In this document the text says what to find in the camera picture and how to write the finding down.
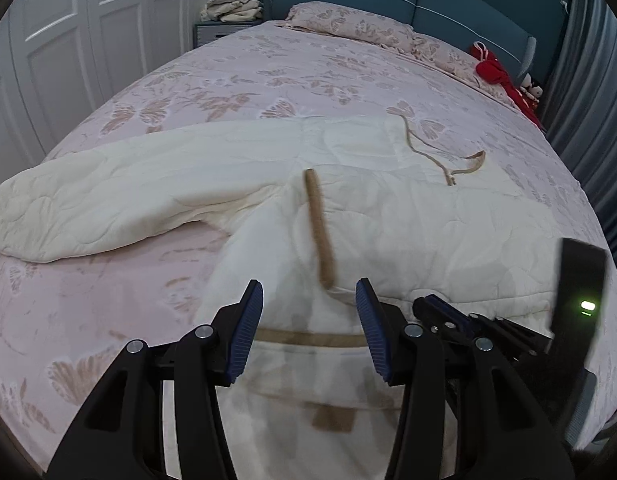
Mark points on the small plush toy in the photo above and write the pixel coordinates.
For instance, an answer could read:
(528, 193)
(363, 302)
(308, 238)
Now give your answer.
(532, 91)

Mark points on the grey nightstand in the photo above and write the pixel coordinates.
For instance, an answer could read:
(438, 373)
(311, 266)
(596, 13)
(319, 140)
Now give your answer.
(213, 34)

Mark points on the cream quilted coat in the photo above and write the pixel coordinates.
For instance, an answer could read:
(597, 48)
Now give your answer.
(418, 220)

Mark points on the bed with pink floral bedspread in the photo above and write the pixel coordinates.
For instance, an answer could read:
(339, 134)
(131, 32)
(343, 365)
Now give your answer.
(288, 75)

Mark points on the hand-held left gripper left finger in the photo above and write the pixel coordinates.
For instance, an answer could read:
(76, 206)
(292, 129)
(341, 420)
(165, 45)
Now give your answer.
(246, 331)

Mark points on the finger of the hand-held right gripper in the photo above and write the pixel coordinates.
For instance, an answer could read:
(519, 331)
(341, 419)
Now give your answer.
(513, 334)
(438, 312)

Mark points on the grey curtain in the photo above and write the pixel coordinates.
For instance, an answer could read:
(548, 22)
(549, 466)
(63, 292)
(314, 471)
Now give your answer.
(593, 110)

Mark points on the pile of cream clothes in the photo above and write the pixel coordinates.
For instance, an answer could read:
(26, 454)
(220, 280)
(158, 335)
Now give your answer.
(233, 6)

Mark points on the white panelled wardrobe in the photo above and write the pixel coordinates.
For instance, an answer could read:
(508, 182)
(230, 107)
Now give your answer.
(88, 35)

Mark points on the red garment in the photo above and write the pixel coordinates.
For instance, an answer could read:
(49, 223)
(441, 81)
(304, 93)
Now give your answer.
(503, 77)

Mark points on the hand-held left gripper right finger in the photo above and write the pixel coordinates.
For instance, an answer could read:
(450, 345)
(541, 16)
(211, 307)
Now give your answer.
(371, 331)

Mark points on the pink floral pillow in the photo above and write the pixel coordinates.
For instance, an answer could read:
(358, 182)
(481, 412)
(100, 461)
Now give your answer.
(348, 22)
(448, 57)

